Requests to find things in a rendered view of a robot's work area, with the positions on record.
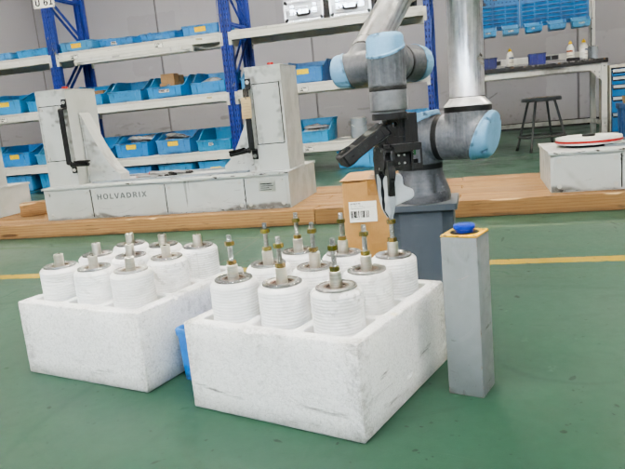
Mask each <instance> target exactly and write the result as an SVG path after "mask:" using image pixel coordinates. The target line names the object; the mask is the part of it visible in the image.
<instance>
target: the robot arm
mask: <svg viewBox="0 0 625 469"><path fill-rule="evenodd" d="M414 1H416V0H377V2H376V4H375V5H374V6H373V8H372V10H371V12H370V14H369V15H368V17H367V19H366V21H365V23H364V25H363V27H362V29H361V30H360V32H359V34H358V35H357V36H356V38H355V40H354V42H353V44H352V46H351V48H350V50H349V52H348V53H346V54H344V53H342V54H341V55H337V56H335V57H334V58H333V59H332V61H331V62H330V76H331V79H332V80H333V83H334V84H335V85H336V86H337V87H339V88H350V87H351V88H356V87H366V86H368V88H369V99H370V112H371V113H374V114H372V121H379V120H382V124H381V123H376V124H375V125H374V126H372V127H371V128H370V129H369V130H367V131H366V132H365V133H364V134H362V135H361V136H360V137H359V138H357V139H356V140H355V141H354V142H352V143H351V144H350V145H349V146H346V147H345V148H343V149H342V150H341V151H340V152H339V154H337V155H336V159H337V160H338V162H339V163H340V165H341V166H343V167H346V168H348V167H351V166H352V165H354V164H355V163H356V162H357V161H358V160H359V158H361V157H362V156H363V155H364V154H366V153H367V152H368V151H369V150H371V149H372V148H373V147H375V148H374V149H373V163H374V173H375V181H376V185H377V191H378V193H379V201H380V204H381V207H382V210H383V212H384V213H385V215H386V216H387V218H389V217H390V219H393V216H394V210H395V206H396V205H398V204H401V205H422V204H432V203H439V202H444V201H447V200H449V199H451V190H450V188H449V185H448V182H447V180H446V177H445V173H444V171H443V160H460V159H471V160H475V159H480V158H488V157H489V156H491V155H492V154H493V153H494V152H495V151H496V149H497V147H498V144H499V138H500V132H501V120H500V115H499V113H498V112H497V111H495V110H492V102H490V101H489V100H488V99H487V98H486V97H485V61H484V30H483V0H445V3H446V28H447V52H448V76H449V101H448V102H447V104H446V105H445V106H444V114H441V113H440V111H439V110H438V109H435V110H430V111H425V112H420V113H417V112H413V113H411V112H410V113H408V112H407V111H406V109H407V108H408V102H407V89H405V88H406V82H418V81H419V80H423V79H425V78H426V77H428V76H429V75H430V73H431V72H432V69H433V65H434V60H433V55H432V53H431V51H430V50H429V49H428V48H426V47H424V46H421V45H418V44H412V45H406V44H405V42H404V36H403V34H402V33H401V32H397V30H398V28H399V26H400V24H401V22H402V20H403V18H404V16H405V14H406V12H407V11H408V9H409V7H410V5H411V3H412V2H414ZM397 170H398V173H396V171H397Z"/></svg>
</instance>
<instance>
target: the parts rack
mask: <svg viewBox="0 0 625 469"><path fill-rule="evenodd" d="M54 1H55V2H59V3H63V4H67V5H72V6H73V12H74V18H75V24H76V30H77V31H76V30H75V29H74V27H73V26H72V25H71V23H70V22H69V21H68V20H67V19H66V18H65V17H64V15H63V14H62V13H61V12H60V10H59V9H58V8H57V7H56V5H55V6H54V8H55V9H56V10H57V11H58V13H59V14H60V15H61V16H62V18H63V19H64V20H65V21H66V22H67V24H68V25H69V26H70V27H71V28H72V30H73V31H74V32H75V33H76V35H77V36H78V38H77V37H76V36H75V35H74V34H73V32H72V31H71V30H70V29H69V27H68V26H67V25H66V24H65V23H64V21H63V20H62V19H61V18H60V16H59V15H58V14H57V13H56V12H55V10H54V9H53V7H47V8H41V14H42V20H43V25H44V31H45V37H46V42H47V53H48V55H44V56H36V57H29V58H22V59H14V60H1V61H0V76H4V75H12V74H26V73H33V72H41V71H48V70H51V75H52V81H53V87H54V89H61V87H69V85H70V84H71V82H72V80H73V82H72V84H71V86H70V88H73V86H74V84H75V82H76V79H77V77H78V75H79V74H80V72H81V70H82V68H83V72H84V78H85V84H86V87H96V86H97V84H96V77H95V72H94V69H95V68H94V64H101V63H107V62H114V61H107V62H100V63H92V64H85V65H79V66H80V67H79V69H78V71H77V73H76V75H75V76H74V74H75V72H76V70H77V68H78V66H75V63H74V60H82V59H90V58H97V57H104V56H112V55H119V54H126V53H134V52H141V51H148V50H156V49H163V48H170V47H184V46H192V45H194V46H196V47H195V48H194V51H189V52H196V51H204V50H211V49H219V48H221V54H222V61H223V70H224V77H225V86H226V91H224V92H216V93H206V94H198V95H190V96H180V97H172V98H163V99H154V100H138V101H129V102H120V103H112V104H102V105H97V110H98V116H99V122H100V134H101V136H102V138H104V131H103V125H102V114H119V113H128V112H137V111H146V110H155V109H165V108H174V107H182V106H192V105H201V104H210V103H220V102H227V105H228V110H229V117H230V126H231V133H232V142H233V148H232V149H230V150H218V151H207V152H199V151H197V152H192V153H185V154H163V155H159V154H156V155H150V156H142V157H130V158H116V159H117V160H118V162H119V163H120V164H121V165H122V166H123V167H134V166H145V165H157V164H169V163H181V162H193V161H205V160H217V159H229V158H231V157H230V156H229V151H233V150H235V149H236V147H237V144H238V142H239V140H240V137H241V134H242V131H243V122H242V114H241V110H242V105H241V103H240V100H241V98H243V90H239V89H238V86H239V87H241V86H242V85H241V83H238V81H237V77H238V74H239V70H240V67H241V63H242V60H243V63H244V68H245V67H253V66H255V58H254V45H256V44H263V43H271V42H278V41H286V40H293V39H300V38H308V37H315V36H323V35H331V34H345V33H352V32H360V30H361V29H362V27H363V25H364V23H365V21H366V19H367V17H368V15H369V14H370V12H366V13H359V14H351V15H345V16H337V17H331V18H323V19H317V20H305V21H296V22H289V23H282V24H274V25H268V26H260V27H254V28H251V23H250V15H249V6H248V0H235V2H236V4H237V10H236V8H235V6H234V4H233V1H232V0H230V2H231V4H232V6H233V9H234V11H235V13H236V16H237V18H238V20H239V24H238V23H234V22H231V15H230V7H229V0H216V6H217V1H218V8H217V14H218V11H219V17H218V22H219V27H220V35H219V33H205V34H198V35H191V36H183V37H177V38H169V39H163V40H155V41H149V42H141V43H135V44H127V45H121V46H113V47H100V48H92V49H86V50H78V51H72V52H64V53H60V45H59V40H58V35H57V29H56V22H55V17H54V15H55V16H56V17H57V18H58V20H59V21H60V22H61V23H62V25H63V26H64V27H65V28H66V29H67V31H68V32H69V33H70V34H71V35H72V36H73V38H74V39H75V40H76V41H82V40H87V39H89V35H88V28H87V23H86V12H85V5H84V0H72V1H69V0H54ZM422 2H423V6H414V7H409V9H408V11H407V12H406V14H405V16H404V18H403V20H402V22H401V24H400V26H404V25H411V24H419V23H424V33H425V47H426V48H428V49H429V50H430V51H431V53H432V55H433V60H434V65H433V69H432V72H431V73H430V75H429V76H428V77H426V78H425V79H423V80H419V81H418V82H406V83H407V84H410V83H419V82H427V85H428V96H429V111H430V110H435V109H438V110H439V99H438V82H437V64H436V48H435V31H434V15H433V8H434V5H433V0H422ZM232 27H233V28H237V29H240V30H232ZM220 38H221V42H220ZM220 44H221V45H220ZM218 46H219V47H218ZM240 46H242V54H241V57H240V60H239V64H238V68H237V71H236V61H237V57H238V54H239V50H240ZM201 47H203V48H201ZM208 47H212V48H208ZM233 47H238V48H237V51H236V55H235V56H234V48H233ZM189 52H181V53H189ZM181 53H174V54H181ZM174 54H166V55H174ZM166 55H159V56H166ZM159 56H152V57H159ZM144 58H151V57H144ZM144 58H137V59H144ZM129 60H136V59H129ZM115 61H122V60H115ZM71 67H74V69H73V72H72V75H71V77H70V79H69V81H68V83H67V85H66V86H65V79H64V73H63V68H71ZM73 77H74V78H73ZM297 87H298V95H301V94H310V93H319V92H328V91H338V90H346V89H355V88H351V87H350V88H339V87H337V86H336V85H335V84H334V83H333V80H329V81H320V82H311V83H302V84H297ZM366 87H368V86H366ZM356 88H365V87H356ZM37 121H39V117H38V112H32V113H24V114H7V115H0V126H1V125H10V124H18V123H28V122H37ZM355 140H356V139H352V137H342V138H336V139H334V140H332V141H323V142H312V143H302V144H303V152H304V153H312V152H324V151H336V150H342V149H343V148H345V147H346V146H349V145H350V144H351V143H352V142H354V141H355ZM5 173H6V176H14V175H26V174H38V173H48V170H47V165H34V166H26V167H5Z"/></svg>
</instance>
